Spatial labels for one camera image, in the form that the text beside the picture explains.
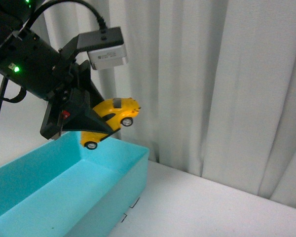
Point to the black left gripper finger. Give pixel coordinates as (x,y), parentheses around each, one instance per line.
(78,113)

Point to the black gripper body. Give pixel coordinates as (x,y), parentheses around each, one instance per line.
(31,63)

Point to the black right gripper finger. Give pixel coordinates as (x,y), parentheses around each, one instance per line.
(86,95)

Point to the yellow beetle toy car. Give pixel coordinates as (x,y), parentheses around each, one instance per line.
(116,112)

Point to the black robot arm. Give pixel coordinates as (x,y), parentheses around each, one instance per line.
(15,15)

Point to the turquoise plastic storage box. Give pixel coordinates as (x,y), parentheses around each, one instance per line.
(64,190)

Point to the white pleated curtain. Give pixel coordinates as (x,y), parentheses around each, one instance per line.
(216,80)

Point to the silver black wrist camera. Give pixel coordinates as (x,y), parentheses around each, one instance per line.
(105,49)

